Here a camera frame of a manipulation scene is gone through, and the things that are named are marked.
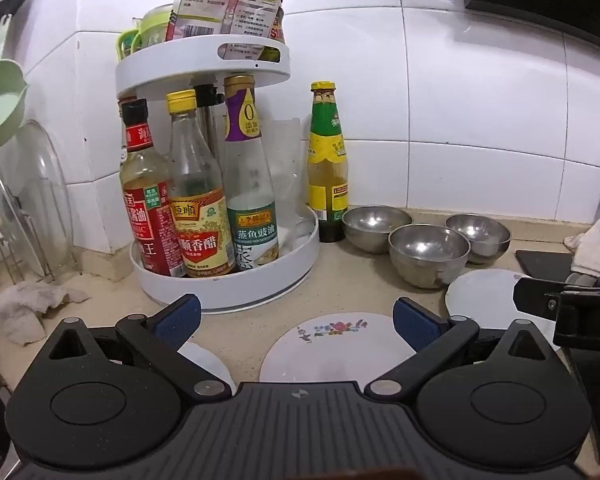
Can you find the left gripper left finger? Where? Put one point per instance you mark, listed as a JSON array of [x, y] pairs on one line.
[[104, 397]]

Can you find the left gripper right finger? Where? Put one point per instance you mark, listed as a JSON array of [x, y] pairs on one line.
[[485, 398]]

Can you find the pink flower plate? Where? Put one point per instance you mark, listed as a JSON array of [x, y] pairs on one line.
[[208, 361], [486, 296]]

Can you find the steel bowl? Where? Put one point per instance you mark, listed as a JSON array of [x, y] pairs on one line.
[[488, 238], [428, 256], [368, 227]]

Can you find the multicolour floral white plate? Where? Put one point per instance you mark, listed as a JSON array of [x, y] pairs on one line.
[[341, 347]]

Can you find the black stove top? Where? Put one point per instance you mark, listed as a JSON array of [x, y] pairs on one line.
[[548, 266]]

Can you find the white dish towel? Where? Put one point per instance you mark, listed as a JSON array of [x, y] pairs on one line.
[[586, 251]]

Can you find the dirty grey rag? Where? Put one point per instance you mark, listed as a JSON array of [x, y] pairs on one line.
[[24, 304]]

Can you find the yellow cap vinegar bottle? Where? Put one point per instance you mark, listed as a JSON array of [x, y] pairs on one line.
[[196, 194]]

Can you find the red label soy sauce bottle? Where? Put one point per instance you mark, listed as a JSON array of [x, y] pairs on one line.
[[145, 180]]

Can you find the purple label fish sauce bottle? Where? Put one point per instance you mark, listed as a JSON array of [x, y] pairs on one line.
[[248, 183]]

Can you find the glass pot lid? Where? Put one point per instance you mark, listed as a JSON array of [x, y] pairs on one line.
[[32, 182]]

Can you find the green yellow oyster sauce bottle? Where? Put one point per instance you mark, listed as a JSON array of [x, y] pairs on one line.
[[328, 191]]

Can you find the dark steel cylinder bottle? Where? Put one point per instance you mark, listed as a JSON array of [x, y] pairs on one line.
[[209, 100]]

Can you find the clear plastic bag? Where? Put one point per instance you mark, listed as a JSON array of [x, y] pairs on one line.
[[282, 141]]

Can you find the green plastic ladle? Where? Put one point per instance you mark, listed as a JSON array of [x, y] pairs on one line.
[[13, 89]]

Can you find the green plastic cup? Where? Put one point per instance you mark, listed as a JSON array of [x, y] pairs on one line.
[[146, 32]]

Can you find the red label sauce jar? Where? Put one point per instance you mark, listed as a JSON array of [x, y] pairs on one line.
[[273, 54]]

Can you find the wire lid rack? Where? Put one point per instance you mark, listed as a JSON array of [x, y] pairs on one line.
[[21, 249]]

